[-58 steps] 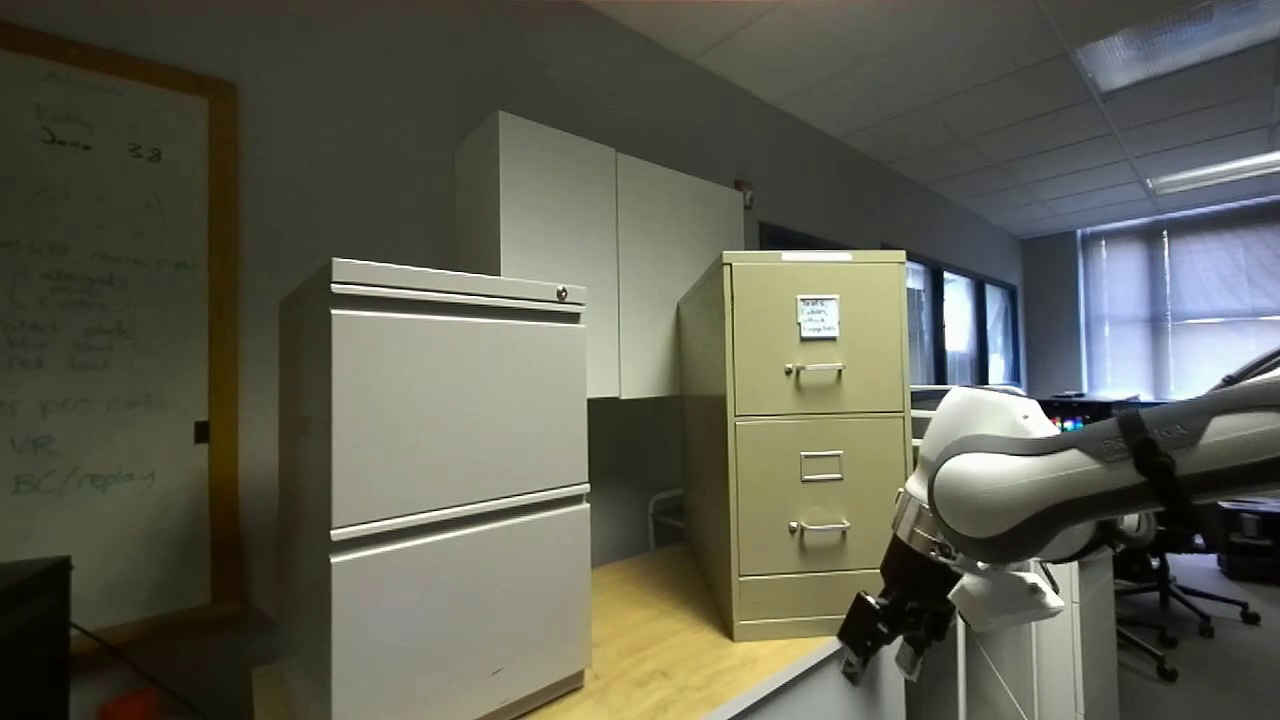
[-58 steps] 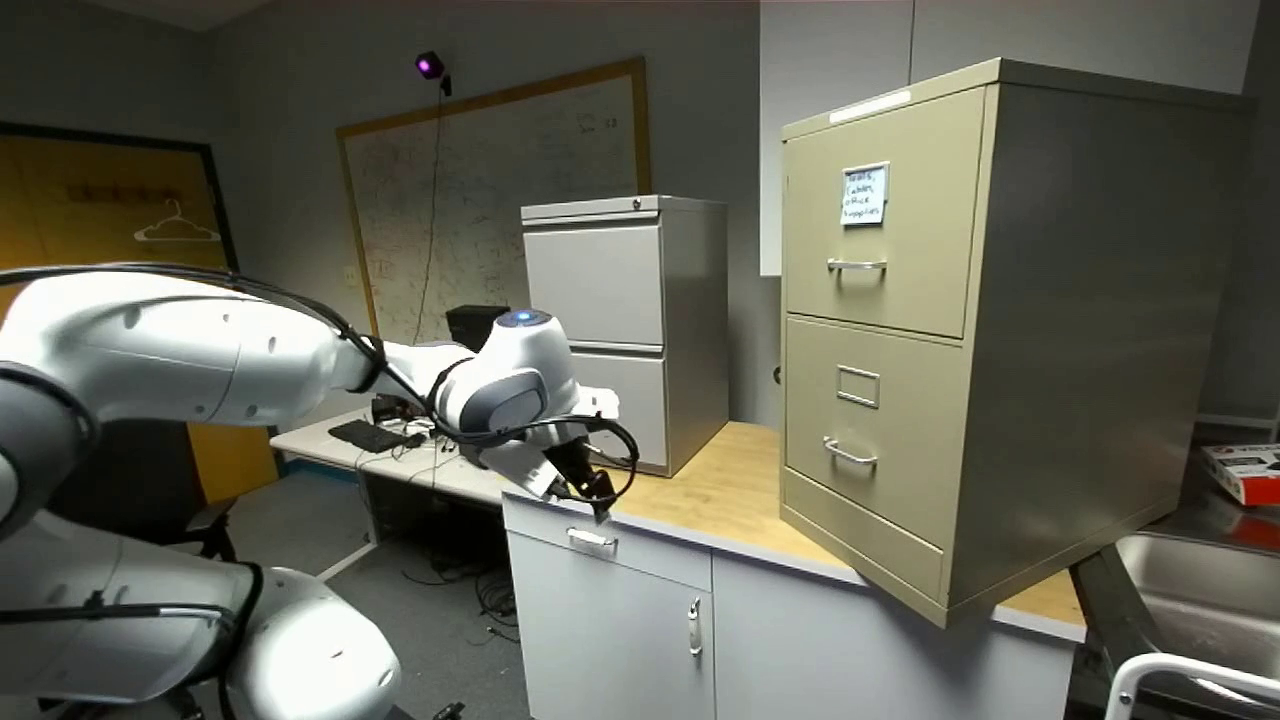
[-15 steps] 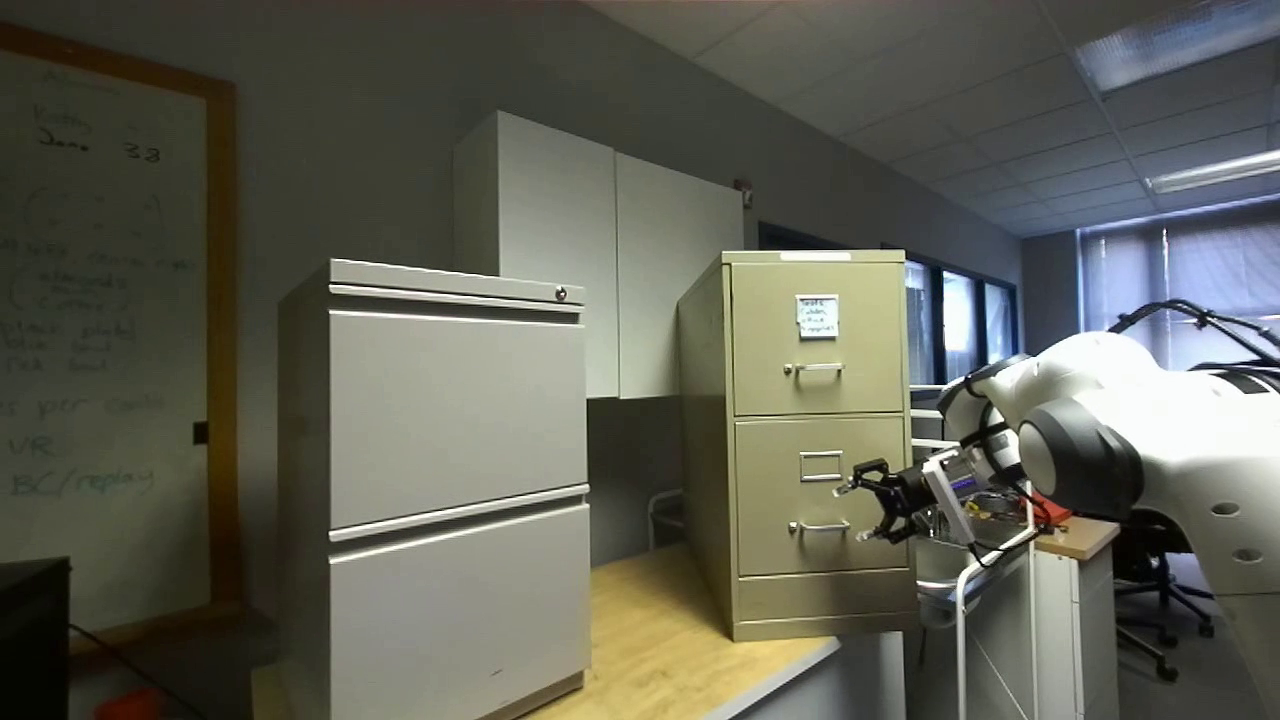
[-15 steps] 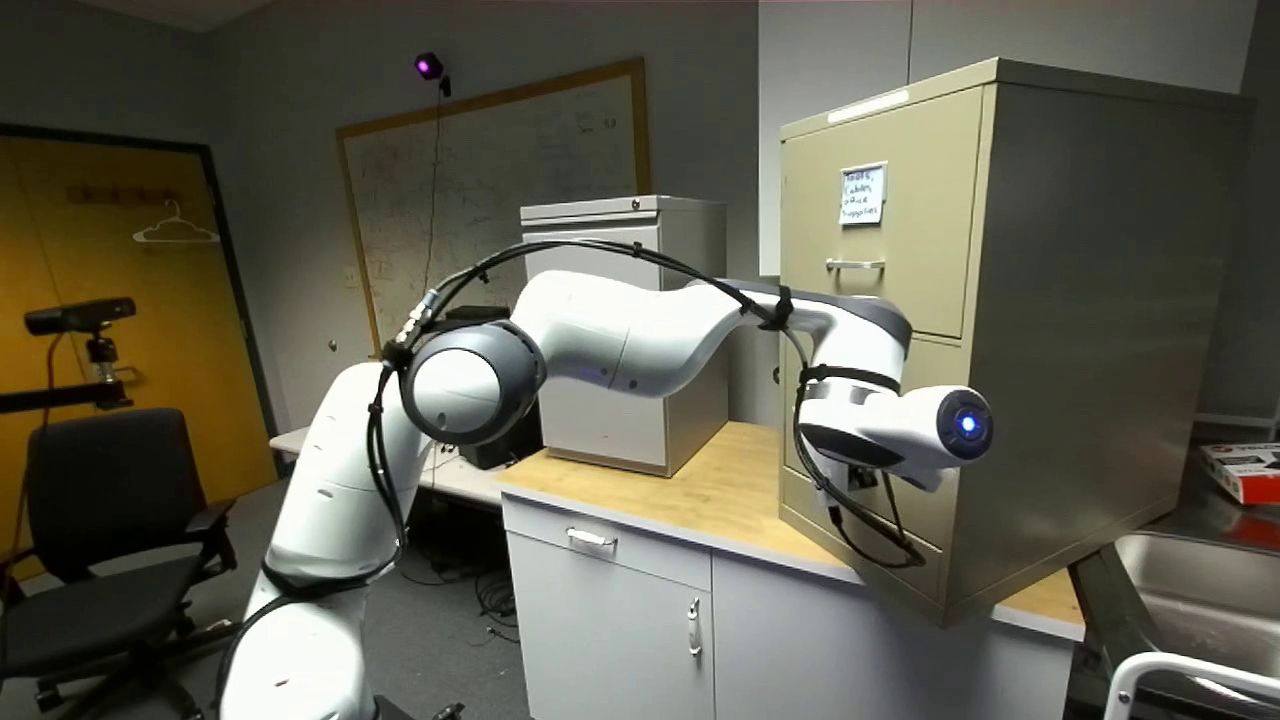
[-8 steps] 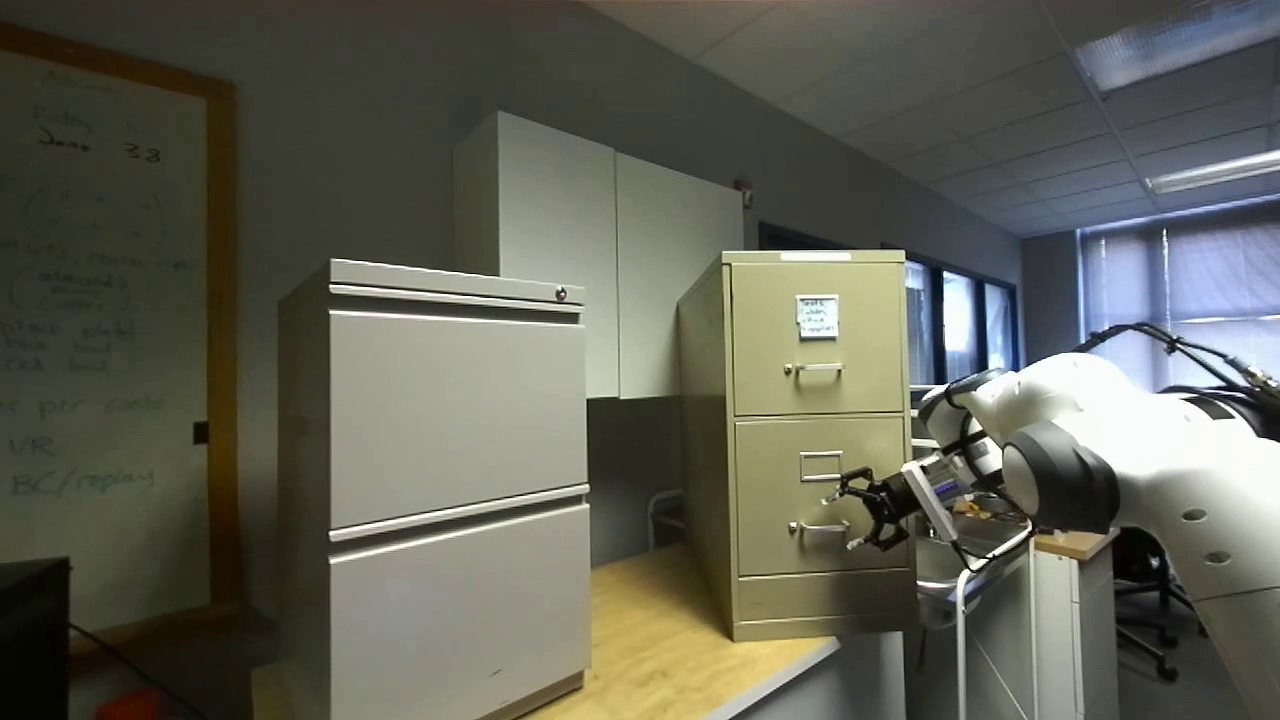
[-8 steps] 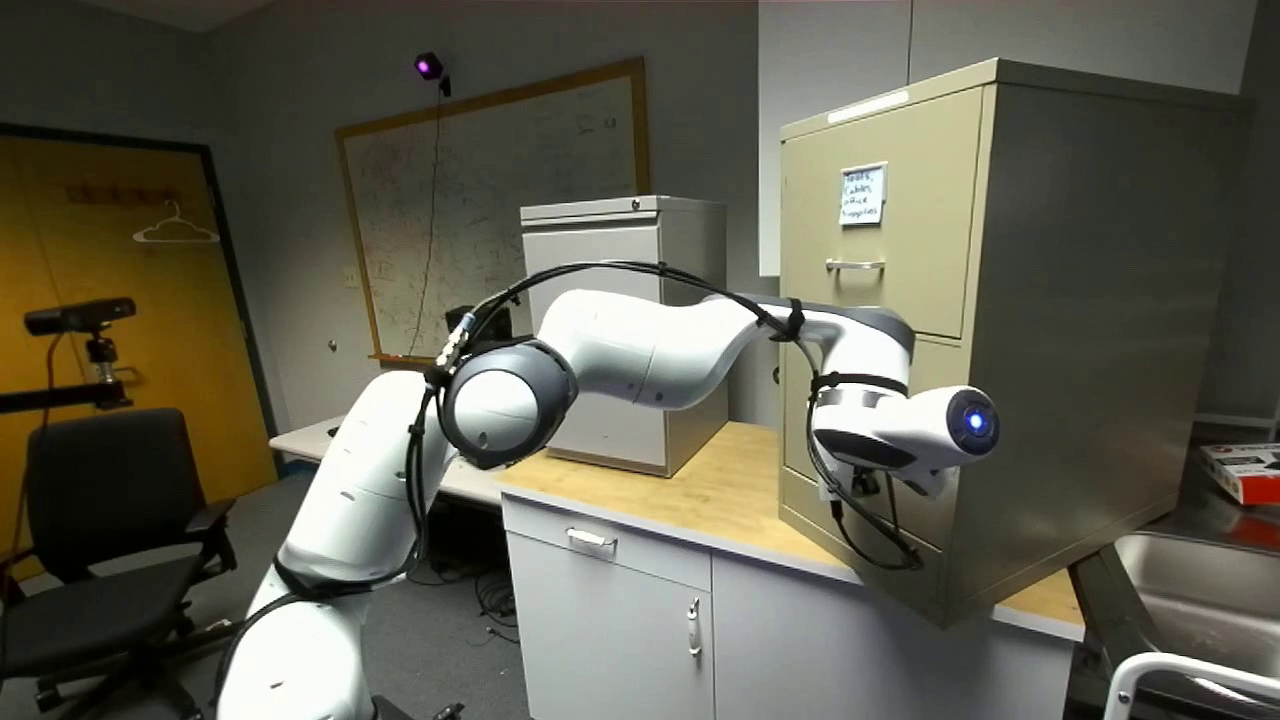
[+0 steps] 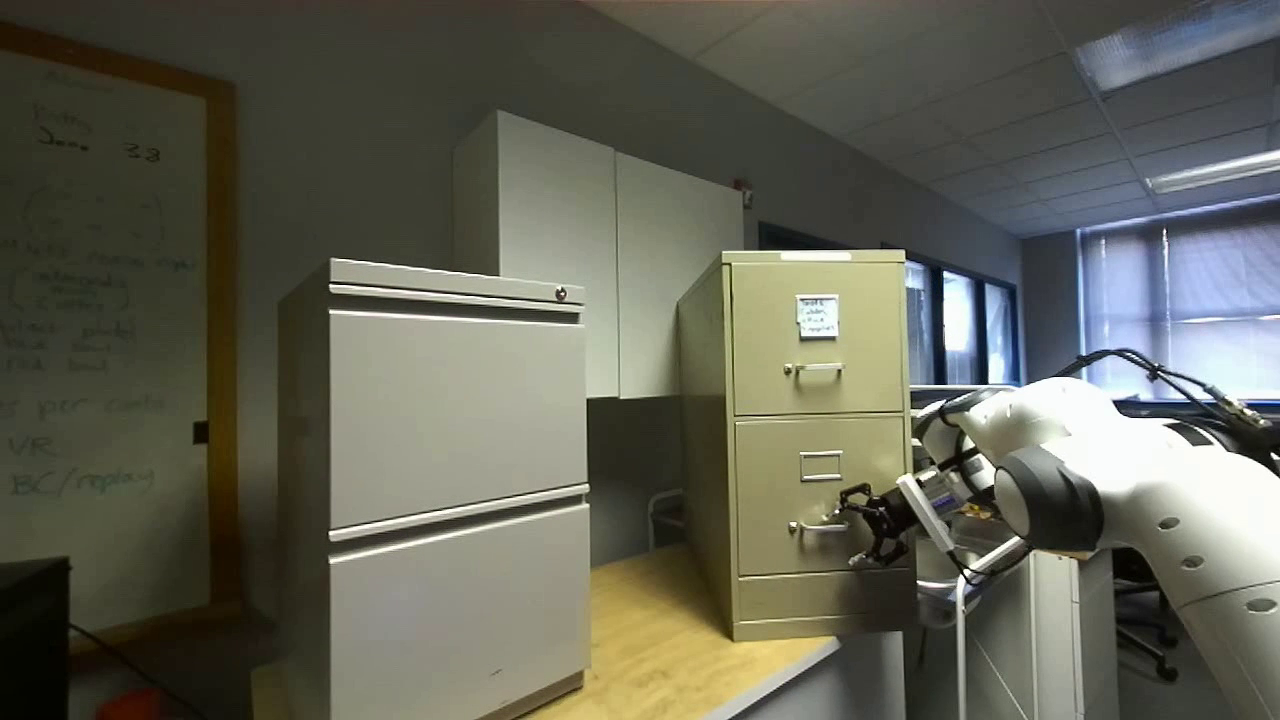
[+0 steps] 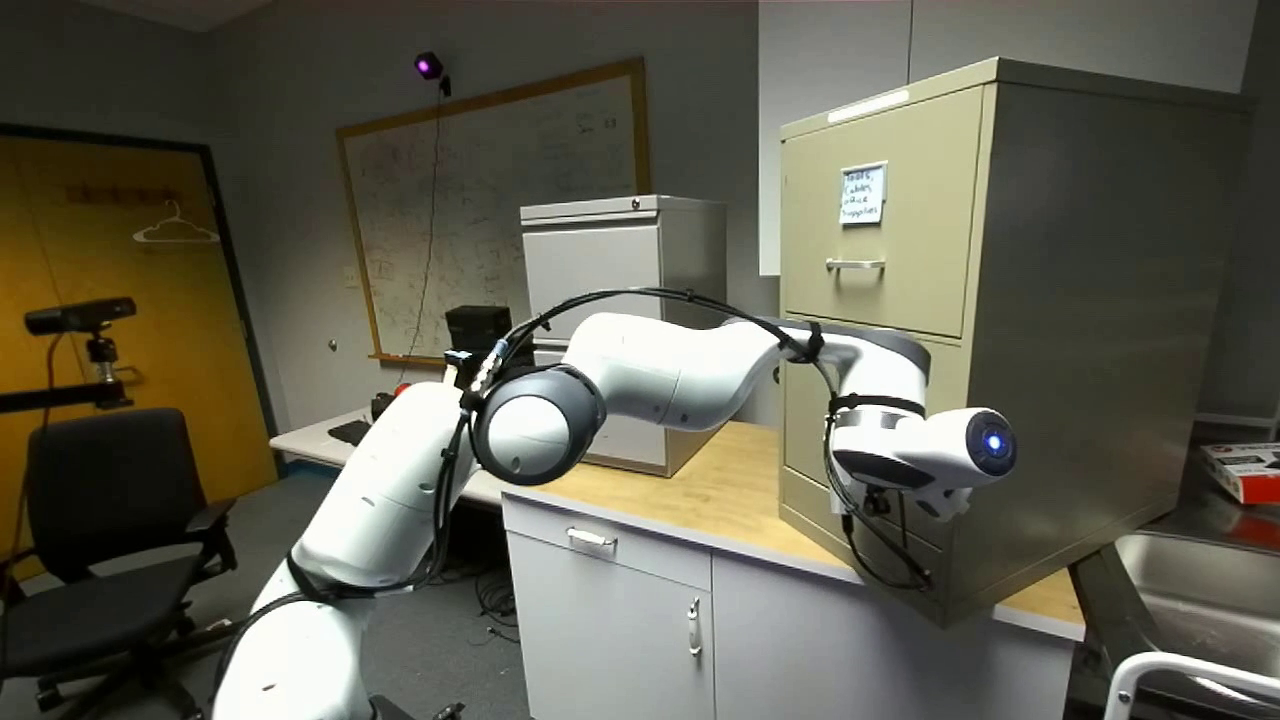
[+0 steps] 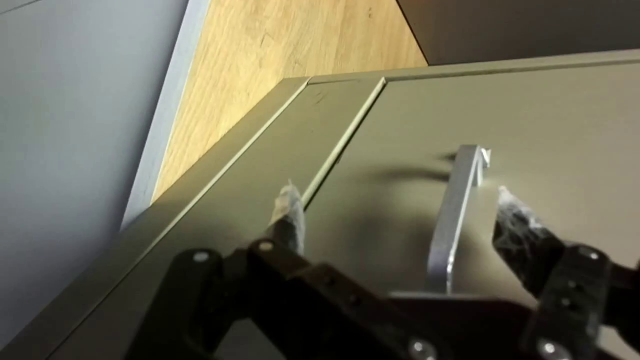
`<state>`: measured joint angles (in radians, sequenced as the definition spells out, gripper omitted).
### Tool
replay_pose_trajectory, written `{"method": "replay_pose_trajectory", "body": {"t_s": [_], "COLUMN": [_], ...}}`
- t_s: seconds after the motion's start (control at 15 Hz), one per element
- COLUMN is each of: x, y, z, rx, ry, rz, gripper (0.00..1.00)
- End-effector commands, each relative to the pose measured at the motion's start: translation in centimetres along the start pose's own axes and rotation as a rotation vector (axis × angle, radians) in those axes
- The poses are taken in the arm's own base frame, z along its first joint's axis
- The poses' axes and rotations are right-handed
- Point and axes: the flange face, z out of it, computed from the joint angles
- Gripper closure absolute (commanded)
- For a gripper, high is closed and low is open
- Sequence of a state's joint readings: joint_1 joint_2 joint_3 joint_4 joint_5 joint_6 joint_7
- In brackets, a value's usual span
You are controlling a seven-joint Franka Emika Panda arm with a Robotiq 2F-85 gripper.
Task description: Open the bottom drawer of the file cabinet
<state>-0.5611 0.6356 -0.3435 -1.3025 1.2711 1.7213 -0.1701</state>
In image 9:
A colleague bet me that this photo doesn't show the beige metal file cabinet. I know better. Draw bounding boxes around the beige metal file cabinet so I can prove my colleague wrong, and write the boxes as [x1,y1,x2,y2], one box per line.
[0,46,640,360]

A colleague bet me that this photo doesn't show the silver metal drawer handle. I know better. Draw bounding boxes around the silver metal drawer handle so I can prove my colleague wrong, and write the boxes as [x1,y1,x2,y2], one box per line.
[425,143,494,297]

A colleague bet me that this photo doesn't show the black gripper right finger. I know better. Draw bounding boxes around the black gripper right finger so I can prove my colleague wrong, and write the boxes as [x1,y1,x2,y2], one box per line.
[493,187,640,360]

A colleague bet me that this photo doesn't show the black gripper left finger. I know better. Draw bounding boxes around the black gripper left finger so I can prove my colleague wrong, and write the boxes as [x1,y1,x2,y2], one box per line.
[124,181,445,360]

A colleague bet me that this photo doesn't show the beige drawer with plain label holder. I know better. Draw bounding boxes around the beige drawer with plain label holder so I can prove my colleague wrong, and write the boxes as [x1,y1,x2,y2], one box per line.
[213,60,640,360]

